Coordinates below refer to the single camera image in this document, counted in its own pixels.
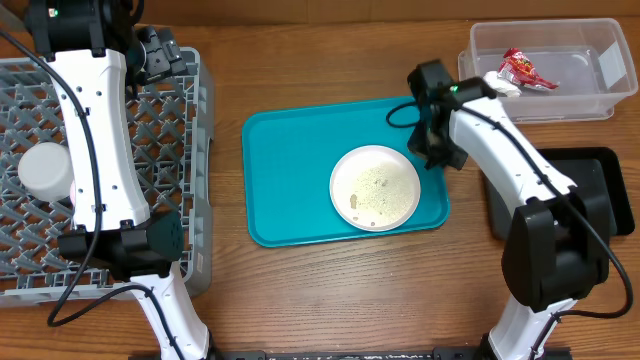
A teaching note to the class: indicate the black tray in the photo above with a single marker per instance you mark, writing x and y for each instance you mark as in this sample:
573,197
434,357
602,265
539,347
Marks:
595,168

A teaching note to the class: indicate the white napkin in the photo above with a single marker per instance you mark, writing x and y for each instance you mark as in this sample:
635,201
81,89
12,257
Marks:
501,85

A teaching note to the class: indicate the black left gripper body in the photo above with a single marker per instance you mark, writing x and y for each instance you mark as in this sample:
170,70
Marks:
156,58

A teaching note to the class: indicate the grey dishwasher rack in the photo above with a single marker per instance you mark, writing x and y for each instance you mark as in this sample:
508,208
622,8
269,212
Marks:
171,134

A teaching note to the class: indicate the grey bowl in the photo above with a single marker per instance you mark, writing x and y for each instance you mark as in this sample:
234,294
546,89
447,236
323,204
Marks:
45,170

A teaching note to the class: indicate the teal serving tray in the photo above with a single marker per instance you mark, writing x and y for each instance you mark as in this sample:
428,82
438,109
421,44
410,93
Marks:
288,158

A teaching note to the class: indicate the white plate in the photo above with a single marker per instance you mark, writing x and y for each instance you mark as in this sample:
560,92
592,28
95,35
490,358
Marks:
375,188

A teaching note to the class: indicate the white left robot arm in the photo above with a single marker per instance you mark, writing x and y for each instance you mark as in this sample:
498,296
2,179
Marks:
98,56

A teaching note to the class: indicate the clear plastic bin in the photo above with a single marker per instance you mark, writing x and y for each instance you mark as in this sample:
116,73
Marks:
489,42

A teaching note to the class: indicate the pink cup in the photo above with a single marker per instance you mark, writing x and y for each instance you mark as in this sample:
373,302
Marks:
72,193

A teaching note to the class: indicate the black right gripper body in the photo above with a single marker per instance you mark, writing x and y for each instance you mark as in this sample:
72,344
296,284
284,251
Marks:
437,150

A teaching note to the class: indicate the red foil wrapper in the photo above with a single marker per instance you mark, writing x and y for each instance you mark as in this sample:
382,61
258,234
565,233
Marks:
518,69

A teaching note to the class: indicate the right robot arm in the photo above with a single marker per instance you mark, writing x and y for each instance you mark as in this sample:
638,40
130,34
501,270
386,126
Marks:
555,252

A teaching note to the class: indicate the white label on bin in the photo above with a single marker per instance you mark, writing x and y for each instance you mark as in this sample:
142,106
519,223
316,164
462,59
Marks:
612,65

